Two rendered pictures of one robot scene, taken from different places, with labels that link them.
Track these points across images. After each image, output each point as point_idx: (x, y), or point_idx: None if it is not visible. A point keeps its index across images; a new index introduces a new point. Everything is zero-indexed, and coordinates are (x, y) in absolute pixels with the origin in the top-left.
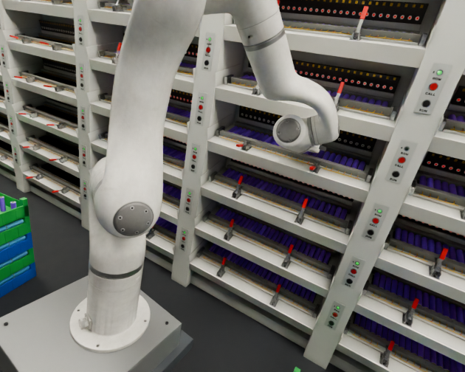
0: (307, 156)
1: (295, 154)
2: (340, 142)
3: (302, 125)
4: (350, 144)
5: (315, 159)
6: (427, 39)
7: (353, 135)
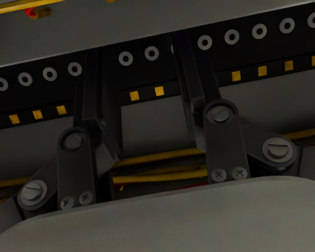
0: (94, 47)
1: (229, 4)
2: (36, 61)
3: None
4: None
5: (9, 65)
6: None
7: (14, 117)
